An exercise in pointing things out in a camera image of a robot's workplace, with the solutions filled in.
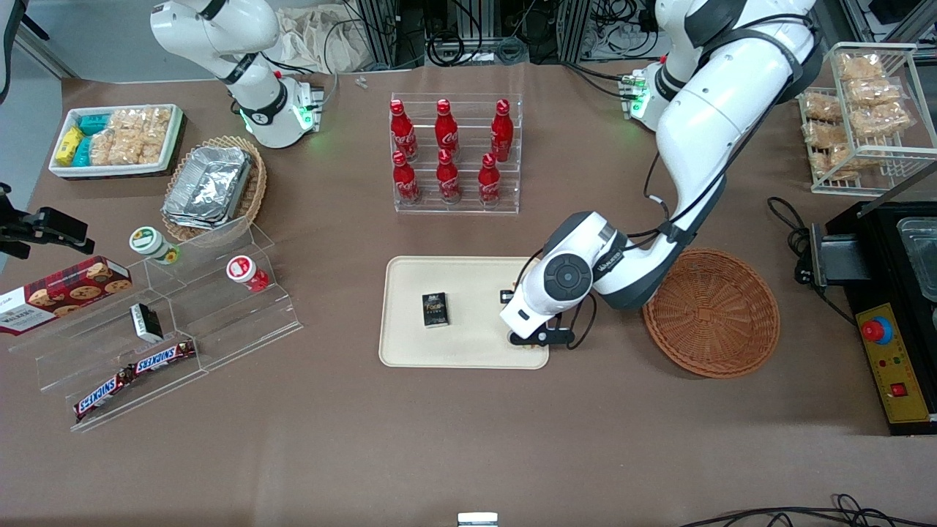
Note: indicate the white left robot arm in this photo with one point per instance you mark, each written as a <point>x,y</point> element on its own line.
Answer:
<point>703,124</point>

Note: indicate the beige plastic tray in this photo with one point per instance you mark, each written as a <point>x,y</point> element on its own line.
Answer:
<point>468,285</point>

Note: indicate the white rectangular snack tray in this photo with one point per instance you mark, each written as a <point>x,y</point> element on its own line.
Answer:
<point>110,170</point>

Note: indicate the round brown wicker basket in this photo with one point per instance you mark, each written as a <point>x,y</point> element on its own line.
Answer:
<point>714,322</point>

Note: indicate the oval light wicker basket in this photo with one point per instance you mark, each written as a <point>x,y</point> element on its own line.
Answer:
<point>254,194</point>

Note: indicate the red tartan cookie box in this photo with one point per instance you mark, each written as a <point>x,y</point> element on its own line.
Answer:
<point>62,293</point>

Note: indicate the small black card box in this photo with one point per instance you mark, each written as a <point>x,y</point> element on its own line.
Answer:
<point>435,309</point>

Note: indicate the teal snack packet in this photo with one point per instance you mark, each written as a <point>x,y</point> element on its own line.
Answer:
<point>83,151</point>
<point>94,124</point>

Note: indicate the yellow snack packet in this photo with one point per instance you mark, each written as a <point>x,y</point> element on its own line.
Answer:
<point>69,145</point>

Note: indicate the green lid cup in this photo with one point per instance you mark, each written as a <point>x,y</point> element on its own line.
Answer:
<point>150,243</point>

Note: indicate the clear rice cracker bag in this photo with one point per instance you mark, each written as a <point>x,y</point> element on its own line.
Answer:
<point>143,121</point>
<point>124,150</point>

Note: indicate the red cola bottle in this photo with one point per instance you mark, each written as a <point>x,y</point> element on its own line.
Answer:
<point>448,179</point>
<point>446,130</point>
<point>489,183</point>
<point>502,132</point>
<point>402,132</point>
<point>405,181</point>

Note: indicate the clear acrylic bottle rack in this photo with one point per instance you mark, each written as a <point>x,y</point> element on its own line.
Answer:
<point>468,183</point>

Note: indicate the small black white box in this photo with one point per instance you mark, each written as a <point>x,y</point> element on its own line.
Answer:
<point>146,323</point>

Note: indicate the clear acrylic stepped shelf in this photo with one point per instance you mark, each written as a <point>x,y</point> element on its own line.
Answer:
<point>73,366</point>
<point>219,322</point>

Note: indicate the silver foil container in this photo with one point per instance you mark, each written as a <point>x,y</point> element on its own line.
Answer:
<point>208,187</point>

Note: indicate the snickers chocolate bar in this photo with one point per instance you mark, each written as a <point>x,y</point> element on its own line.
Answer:
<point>165,356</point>
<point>102,394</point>

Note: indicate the red lid cup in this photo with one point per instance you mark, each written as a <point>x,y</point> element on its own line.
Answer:
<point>244,271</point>

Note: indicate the black chair part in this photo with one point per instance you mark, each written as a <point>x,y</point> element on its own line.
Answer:
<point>7,44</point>

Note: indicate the small silver white object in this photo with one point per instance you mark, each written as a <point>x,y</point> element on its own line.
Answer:
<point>477,520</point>

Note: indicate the white cloth bag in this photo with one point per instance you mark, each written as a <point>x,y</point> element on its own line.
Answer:
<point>315,40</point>

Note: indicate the clear bag of pastries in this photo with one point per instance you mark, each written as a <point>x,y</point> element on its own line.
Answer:
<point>872,91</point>
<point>821,107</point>
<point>882,119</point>
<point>823,134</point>
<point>860,66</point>
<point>834,159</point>

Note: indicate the black appliance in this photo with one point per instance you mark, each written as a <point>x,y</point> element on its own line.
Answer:
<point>878,293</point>

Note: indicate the yellow emergency stop box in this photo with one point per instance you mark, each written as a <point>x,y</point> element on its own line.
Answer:
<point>897,373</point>

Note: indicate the clear plastic container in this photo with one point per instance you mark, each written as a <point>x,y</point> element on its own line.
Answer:
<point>921,256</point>

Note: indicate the aluminium frame post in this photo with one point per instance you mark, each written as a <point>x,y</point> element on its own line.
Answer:
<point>575,29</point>
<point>384,29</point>

